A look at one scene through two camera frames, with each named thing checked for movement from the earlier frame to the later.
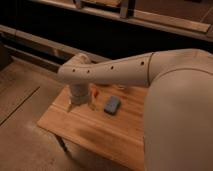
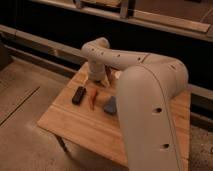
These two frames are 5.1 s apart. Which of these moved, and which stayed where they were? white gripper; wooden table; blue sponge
Moved: white gripper
Stayed: wooden table; blue sponge
